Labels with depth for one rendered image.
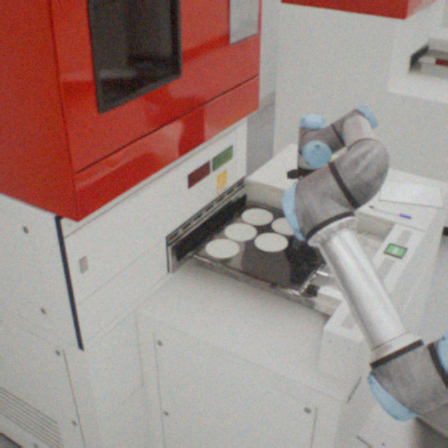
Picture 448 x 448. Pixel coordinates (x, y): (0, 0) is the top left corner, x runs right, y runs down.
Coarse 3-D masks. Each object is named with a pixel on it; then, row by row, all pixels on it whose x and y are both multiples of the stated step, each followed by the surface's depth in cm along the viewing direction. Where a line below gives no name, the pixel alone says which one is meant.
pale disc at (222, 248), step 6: (216, 240) 179; (222, 240) 179; (228, 240) 179; (210, 246) 176; (216, 246) 176; (222, 246) 176; (228, 246) 176; (234, 246) 176; (210, 252) 173; (216, 252) 173; (222, 252) 173; (228, 252) 173; (234, 252) 173
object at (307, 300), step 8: (200, 264) 180; (208, 264) 178; (216, 272) 178; (224, 272) 176; (240, 280) 174; (248, 280) 172; (264, 288) 170; (280, 296) 168; (288, 296) 166; (304, 296) 163; (312, 296) 163; (304, 304) 164; (312, 304) 163
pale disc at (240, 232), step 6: (228, 228) 184; (234, 228) 184; (240, 228) 184; (246, 228) 184; (252, 228) 184; (228, 234) 181; (234, 234) 181; (240, 234) 181; (246, 234) 181; (252, 234) 181; (240, 240) 179
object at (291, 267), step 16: (256, 208) 195; (208, 240) 179; (288, 240) 179; (304, 240) 179; (208, 256) 171; (240, 256) 172; (256, 256) 172; (272, 256) 171; (288, 256) 171; (304, 256) 171; (320, 256) 171; (256, 272) 165; (272, 272) 165; (288, 272) 165; (304, 272) 165
